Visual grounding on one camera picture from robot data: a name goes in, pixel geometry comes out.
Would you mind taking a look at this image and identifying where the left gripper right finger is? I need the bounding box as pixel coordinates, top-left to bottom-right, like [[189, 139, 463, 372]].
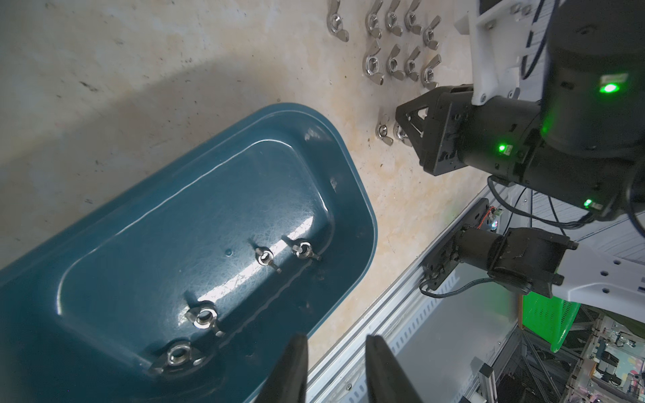
[[365, 335, 422, 403]]

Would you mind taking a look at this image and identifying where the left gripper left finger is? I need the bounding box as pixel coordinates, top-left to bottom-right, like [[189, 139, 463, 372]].
[[255, 334, 308, 403]]

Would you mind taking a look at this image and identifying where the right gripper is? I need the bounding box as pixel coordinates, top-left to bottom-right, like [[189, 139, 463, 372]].
[[396, 86, 540, 176]]

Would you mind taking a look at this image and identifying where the teal plastic storage box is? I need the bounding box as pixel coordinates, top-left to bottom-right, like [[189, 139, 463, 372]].
[[1, 103, 377, 402]]

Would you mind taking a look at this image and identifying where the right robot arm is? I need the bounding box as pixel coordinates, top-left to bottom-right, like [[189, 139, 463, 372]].
[[396, 1, 644, 322]]

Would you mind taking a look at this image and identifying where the silver wing nut in box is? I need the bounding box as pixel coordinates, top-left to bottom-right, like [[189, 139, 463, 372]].
[[292, 239, 322, 261], [255, 247, 282, 274], [185, 304, 225, 338], [148, 340, 207, 376]]

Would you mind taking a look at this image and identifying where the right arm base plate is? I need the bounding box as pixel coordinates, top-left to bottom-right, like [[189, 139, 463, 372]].
[[421, 197, 490, 292]]

